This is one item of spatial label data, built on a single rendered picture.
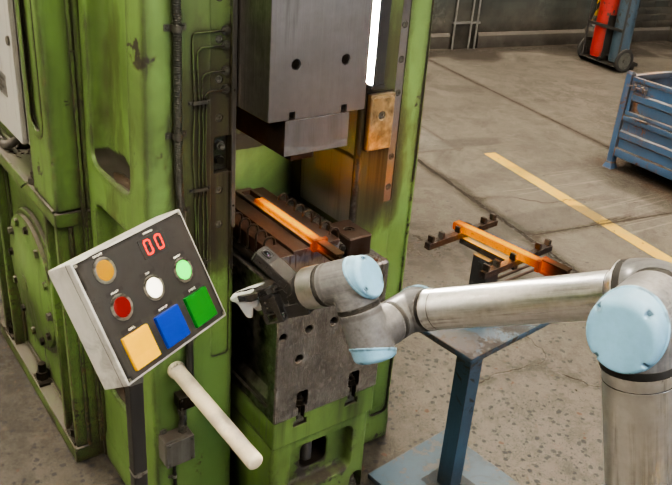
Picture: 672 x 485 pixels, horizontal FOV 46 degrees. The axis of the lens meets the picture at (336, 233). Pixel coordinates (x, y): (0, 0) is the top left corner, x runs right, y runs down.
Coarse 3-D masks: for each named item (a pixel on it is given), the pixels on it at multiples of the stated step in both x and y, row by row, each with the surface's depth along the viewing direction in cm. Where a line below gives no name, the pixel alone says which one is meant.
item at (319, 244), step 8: (256, 200) 239; (264, 200) 240; (264, 208) 236; (272, 208) 235; (280, 216) 230; (288, 216) 230; (288, 224) 227; (296, 224) 226; (304, 232) 222; (312, 232) 222; (312, 240) 216; (320, 240) 217; (312, 248) 217; (320, 248) 217; (328, 248) 213; (336, 248) 213; (328, 256) 214; (336, 256) 210
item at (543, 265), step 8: (456, 224) 241; (464, 224) 241; (464, 232) 239; (472, 232) 237; (480, 232) 236; (480, 240) 235; (488, 240) 233; (496, 240) 232; (496, 248) 232; (504, 248) 229; (512, 248) 228; (520, 248) 228; (520, 256) 226; (528, 256) 224; (536, 256) 224; (528, 264) 224; (536, 264) 221; (544, 264) 221; (552, 264) 218; (560, 264) 219; (544, 272) 222; (552, 272) 220; (560, 272) 218; (568, 272) 216
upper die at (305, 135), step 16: (240, 112) 213; (240, 128) 215; (256, 128) 208; (272, 128) 201; (288, 128) 197; (304, 128) 200; (320, 128) 203; (336, 128) 206; (272, 144) 203; (288, 144) 199; (304, 144) 202; (320, 144) 205; (336, 144) 208
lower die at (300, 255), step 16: (240, 192) 246; (256, 192) 247; (240, 208) 237; (256, 208) 238; (288, 208) 239; (272, 224) 229; (304, 224) 230; (272, 240) 222; (288, 240) 220; (304, 240) 219; (336, 240) 223; (288, 256) 214; (304, 256) 218; (320, 256) 221
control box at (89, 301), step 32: (160, 224) 179; (96, 256) 163; (128, 256) 170; (160, 256) 177; (192, 256) 185; (64, 288) 161; (96, 288) 161; (128, 288) 168; (192, 288) 182; (96, 320) 160; (128, 320) 166; (96, 352) 164; (128, 384) 163
